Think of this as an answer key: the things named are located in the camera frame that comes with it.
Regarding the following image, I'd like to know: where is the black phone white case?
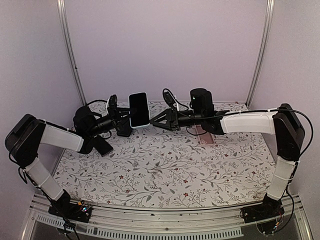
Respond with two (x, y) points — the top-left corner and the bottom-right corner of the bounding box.
(128, 92), (150, 129)

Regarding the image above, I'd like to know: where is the floral patterned table mat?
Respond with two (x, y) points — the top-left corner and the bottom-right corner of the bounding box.
(48, 101), (283, 210)

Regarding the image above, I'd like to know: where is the front aluminium rail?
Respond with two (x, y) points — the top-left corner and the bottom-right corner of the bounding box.
(21, 194), (313, 240)

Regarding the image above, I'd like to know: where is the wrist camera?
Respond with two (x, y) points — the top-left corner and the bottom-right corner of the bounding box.
(105, 94), (118, 113)
(162, 88), (180, 111)

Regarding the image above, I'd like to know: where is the pink phone case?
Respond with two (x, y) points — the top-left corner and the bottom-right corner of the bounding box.
(194, 125), (215, 146)

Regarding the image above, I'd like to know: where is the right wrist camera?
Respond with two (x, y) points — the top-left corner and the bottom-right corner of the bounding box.
(162, 88), (180, 111)

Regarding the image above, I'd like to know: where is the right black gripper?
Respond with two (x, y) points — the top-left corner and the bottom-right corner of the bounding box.
(150, 107), (205, 131)

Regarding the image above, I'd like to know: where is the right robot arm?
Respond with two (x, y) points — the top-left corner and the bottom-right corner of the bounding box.
(150, 88), (305, 218)

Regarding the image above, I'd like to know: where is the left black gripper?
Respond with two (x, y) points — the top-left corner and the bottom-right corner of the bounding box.
(87, 105), (138, 137)

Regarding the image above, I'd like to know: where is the right aluminium frame post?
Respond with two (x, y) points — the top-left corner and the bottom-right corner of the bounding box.
(245, 0), (275, 108)

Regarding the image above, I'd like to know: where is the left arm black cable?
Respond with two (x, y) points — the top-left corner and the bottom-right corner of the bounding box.
(86, 99), (108, 107)

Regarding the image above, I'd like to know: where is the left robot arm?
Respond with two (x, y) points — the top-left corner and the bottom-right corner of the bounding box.
(5, 100), (137, 217)

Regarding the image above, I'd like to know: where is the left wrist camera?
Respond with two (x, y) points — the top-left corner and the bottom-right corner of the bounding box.
(105, 94), (118, 113)

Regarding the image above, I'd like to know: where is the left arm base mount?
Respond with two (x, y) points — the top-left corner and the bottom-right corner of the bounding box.
(48, 201), (93, 223)

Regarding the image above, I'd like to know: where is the left aluminium frame post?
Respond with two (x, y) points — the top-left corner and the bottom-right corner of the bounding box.
(56, 0), (87, 105)

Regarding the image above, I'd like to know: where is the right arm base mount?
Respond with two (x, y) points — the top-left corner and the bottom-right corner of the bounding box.
(239, 203), (285, 223)

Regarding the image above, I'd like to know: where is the aluminium frame post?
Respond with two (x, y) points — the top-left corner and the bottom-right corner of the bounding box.
(56, 0), (87, 105)
(245, 0), (275, 108)

